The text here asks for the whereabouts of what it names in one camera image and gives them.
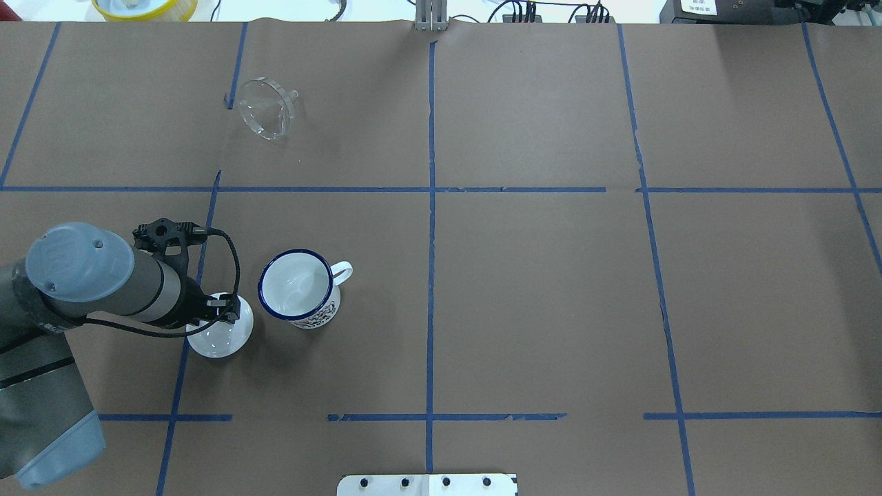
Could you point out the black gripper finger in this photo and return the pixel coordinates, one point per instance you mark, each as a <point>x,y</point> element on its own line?
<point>222,308</point>

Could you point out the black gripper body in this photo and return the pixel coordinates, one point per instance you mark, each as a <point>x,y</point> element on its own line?
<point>185,305</point>

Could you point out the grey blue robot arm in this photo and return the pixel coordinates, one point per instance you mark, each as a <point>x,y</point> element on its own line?
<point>78,274</point>

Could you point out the white ceramic lid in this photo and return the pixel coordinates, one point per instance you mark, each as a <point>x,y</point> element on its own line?
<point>222,339</point>

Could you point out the white enamel mug blue rim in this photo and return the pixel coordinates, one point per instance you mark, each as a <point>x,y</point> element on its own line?
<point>300,286</point>

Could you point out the yellow tape roll with dish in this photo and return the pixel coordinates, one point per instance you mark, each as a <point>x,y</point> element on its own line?
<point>146,11</point>

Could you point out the black box with label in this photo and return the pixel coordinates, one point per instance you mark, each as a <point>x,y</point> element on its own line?
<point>718,12</point>

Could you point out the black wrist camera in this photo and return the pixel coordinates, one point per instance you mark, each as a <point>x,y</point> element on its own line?
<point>168,238</point>

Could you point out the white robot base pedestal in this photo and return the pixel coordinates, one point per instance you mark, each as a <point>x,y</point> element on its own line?
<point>429,484</point>

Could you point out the aluminium frame post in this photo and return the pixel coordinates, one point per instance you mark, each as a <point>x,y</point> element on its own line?
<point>431,15</point>

